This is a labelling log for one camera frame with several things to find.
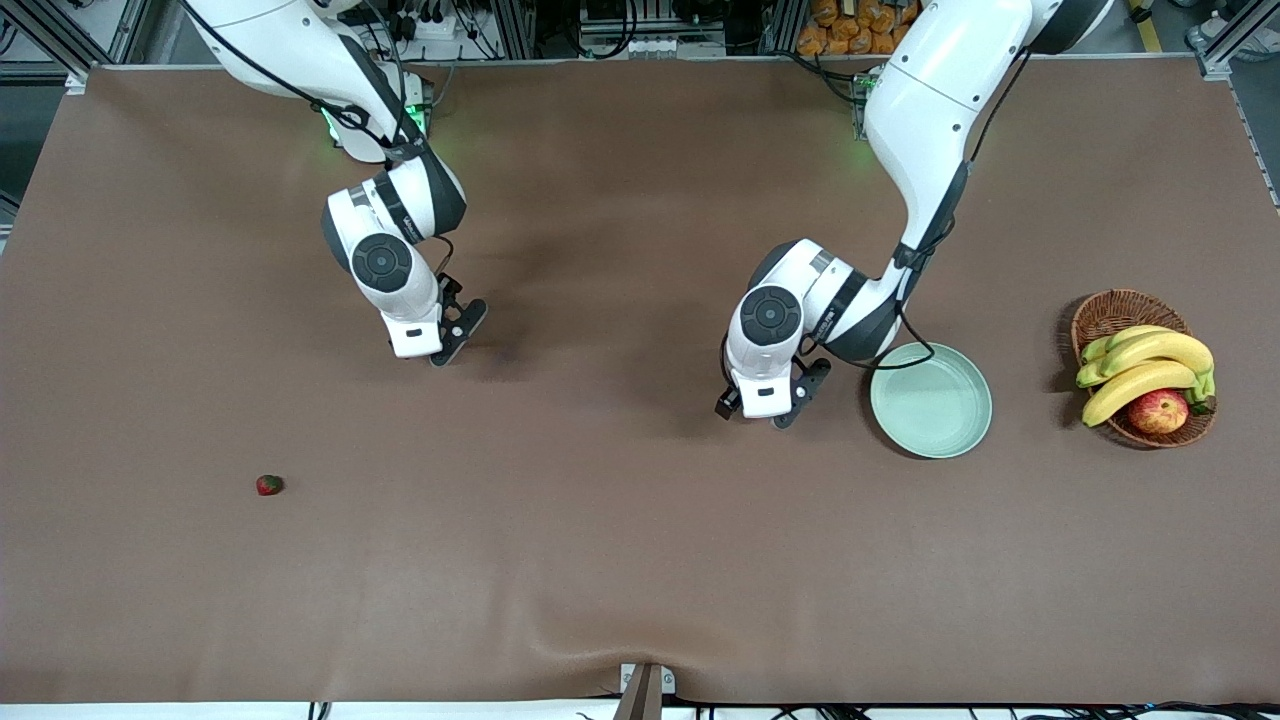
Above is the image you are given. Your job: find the light green round plate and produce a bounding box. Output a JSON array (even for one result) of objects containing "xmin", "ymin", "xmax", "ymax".
[{"xmin": 869, "ymin": 342, "xmax": 994, "ymax": 460}]

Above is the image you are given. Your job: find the brown table cover mat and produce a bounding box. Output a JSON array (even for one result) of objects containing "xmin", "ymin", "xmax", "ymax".
[{"xmin": 0, "ymin": 58, "xmax": 1280, "ymax": 705}]

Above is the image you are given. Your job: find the brown wicker basket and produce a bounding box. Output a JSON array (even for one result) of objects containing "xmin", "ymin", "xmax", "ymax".
[{"xmin": 1070, "ymin": 289, "xmax": 1218, "ymax": 449}]

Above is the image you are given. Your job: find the orange bread roll pile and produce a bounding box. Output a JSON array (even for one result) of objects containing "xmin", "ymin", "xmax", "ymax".
[{"xmin": 795, "ymin": 0, "xmax": 926, "ymax": 57}]

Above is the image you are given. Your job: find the yellow banana bunch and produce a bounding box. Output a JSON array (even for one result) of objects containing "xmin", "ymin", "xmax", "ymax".
[{"xmin": 1075, "ymin": 326, "xmax": 1217, "ymax": 429}]

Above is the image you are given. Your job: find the red apple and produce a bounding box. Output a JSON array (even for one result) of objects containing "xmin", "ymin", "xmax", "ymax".
[{"xmin": 1126, "ymin": 389, "xmax": 1191, "ymax": 436}]

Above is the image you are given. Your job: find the white power strip with plugs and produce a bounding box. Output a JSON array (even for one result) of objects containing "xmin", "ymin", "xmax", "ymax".
[{"xmin": 395, "ymin": 5, "xmax": 473, "ymax": 43}]

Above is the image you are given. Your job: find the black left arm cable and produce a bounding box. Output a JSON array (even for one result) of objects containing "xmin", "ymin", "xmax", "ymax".
[{"xmin": 795, "ymin": 45, "xmax": 1036, "ymax": 373}]

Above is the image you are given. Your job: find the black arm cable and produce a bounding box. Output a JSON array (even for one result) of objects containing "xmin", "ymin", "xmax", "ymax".
[
  {"xmin": 183, "ymin": 0, "xmax": 456, "ymax": 281},
  {"xmin": 795, "ymin": 45, "xmax": 1036, "ymax": 373}
]

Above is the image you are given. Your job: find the metal clamp bracket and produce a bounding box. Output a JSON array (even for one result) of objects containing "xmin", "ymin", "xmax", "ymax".
[{"xmin": 612, "ymin": 662, "xmax": 677, "ymax": 720}]

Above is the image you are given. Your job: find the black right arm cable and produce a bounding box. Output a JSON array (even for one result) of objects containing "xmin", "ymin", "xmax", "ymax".
[{"xmin": 183, "ymin": 0, "xmax": 456, "ymax": 281}]

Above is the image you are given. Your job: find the aluminium frame profile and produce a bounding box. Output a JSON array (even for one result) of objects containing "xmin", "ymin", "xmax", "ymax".
[
  {"xmin": 1185, "ymin": 0, "xmax": 1280, "ymax": 211},
  {"xmin": 0, "ymin": 0, "xmax": 161, "ymax": 81}
]

